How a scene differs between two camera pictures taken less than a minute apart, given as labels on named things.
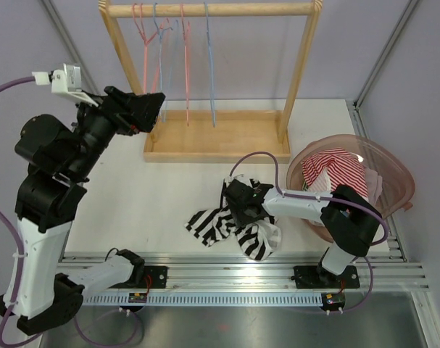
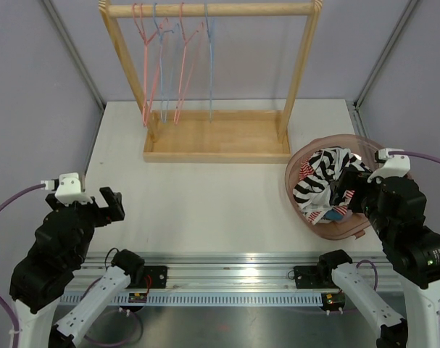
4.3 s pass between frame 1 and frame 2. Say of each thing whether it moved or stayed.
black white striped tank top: moved
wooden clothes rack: stayed
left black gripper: moved
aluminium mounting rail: stayed
